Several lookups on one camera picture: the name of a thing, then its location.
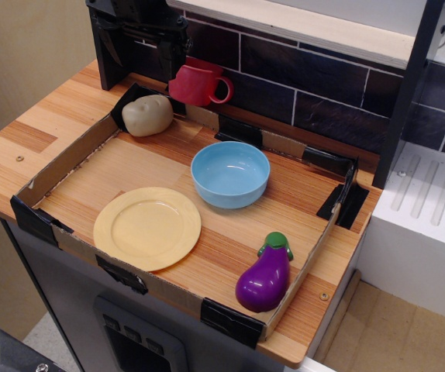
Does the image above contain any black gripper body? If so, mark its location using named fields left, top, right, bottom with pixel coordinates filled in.
left=85, top=1, right=188, bottom=43

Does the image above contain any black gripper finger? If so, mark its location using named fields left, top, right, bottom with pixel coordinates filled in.
left=97, top=17, right=122, bottom=65
left=157, top=33, right=190, bottom=81

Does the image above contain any light blue bowl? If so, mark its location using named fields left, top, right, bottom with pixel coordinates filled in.
left=191, top=141, right=271, bottom=209

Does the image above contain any yellow plate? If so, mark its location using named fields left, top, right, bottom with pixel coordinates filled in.
left=93, top=187, right=202, bottom=272

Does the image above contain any cardboard fence with black tape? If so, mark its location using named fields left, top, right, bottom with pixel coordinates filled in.
left=11, top=103, right=379, bottom=348

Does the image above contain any red mug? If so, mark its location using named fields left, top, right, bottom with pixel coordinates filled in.
left=168, top=57, right=234, bottom=106

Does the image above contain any beige toy potato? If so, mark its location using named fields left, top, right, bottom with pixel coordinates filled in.
left=122, top=95, right=174, bottom=137

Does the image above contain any light wooden shelf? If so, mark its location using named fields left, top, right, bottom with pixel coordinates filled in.
left=168, top=0, right=416, bottom=70

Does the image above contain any purple toy eggplant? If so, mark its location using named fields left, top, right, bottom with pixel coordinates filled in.
left=235, top=232, right=294, bottom=312

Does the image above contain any grey oven control panel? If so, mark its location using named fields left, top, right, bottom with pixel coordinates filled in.
left=94, top=296, right=188, bottom=371

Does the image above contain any white dish drainer sink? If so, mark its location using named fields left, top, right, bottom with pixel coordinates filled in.
left=357, top=143, right=445, bottom=316

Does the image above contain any black back left post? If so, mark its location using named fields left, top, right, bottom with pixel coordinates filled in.
left=89, top=9, right=129, bottom=91

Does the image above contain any black vertical post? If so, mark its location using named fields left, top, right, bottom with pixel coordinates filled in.
left=372, top=0, right=445, bottom=189

